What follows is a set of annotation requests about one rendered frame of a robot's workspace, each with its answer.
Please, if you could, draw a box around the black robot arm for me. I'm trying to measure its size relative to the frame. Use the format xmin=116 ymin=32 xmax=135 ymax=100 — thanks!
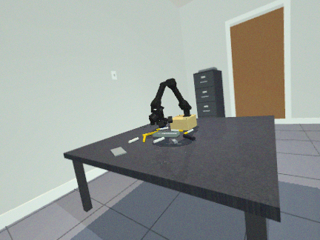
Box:
xmin=149 ymin=79 xmax=192 ymax=128

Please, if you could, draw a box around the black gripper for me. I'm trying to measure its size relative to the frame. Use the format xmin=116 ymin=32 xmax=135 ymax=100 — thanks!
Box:
xmin=150 ymin=116 xmax=173 ymax=125

